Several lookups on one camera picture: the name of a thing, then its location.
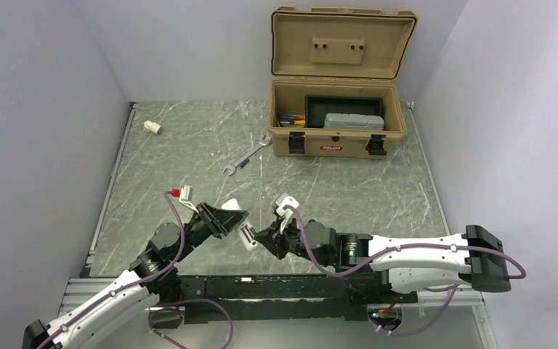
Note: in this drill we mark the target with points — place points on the black tray in toolbox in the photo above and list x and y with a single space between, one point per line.
318 106

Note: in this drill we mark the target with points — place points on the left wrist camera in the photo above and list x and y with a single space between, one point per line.
184 196

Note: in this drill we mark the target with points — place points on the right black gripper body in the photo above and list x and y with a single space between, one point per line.
290 241

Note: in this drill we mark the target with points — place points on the tan plastic toolbox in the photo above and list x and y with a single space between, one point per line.
337 51

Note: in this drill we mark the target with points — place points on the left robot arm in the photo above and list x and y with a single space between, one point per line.
151 279

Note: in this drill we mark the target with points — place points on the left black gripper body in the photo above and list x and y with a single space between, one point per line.
196 232

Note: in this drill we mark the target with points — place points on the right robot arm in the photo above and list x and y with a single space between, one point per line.
475 258

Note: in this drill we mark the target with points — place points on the white plastic tube piece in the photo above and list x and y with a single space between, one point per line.
152 127

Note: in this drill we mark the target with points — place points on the aluminium frame rail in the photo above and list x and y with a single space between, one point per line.
80 290

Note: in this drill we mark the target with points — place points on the grey plastic case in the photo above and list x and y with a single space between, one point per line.
353 121

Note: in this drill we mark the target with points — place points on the white remote control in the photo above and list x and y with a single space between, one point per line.
244 229

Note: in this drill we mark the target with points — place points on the silver open-end wrench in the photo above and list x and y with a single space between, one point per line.
231 168

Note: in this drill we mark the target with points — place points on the colourful tools in toolbox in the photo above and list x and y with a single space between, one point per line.
289 120

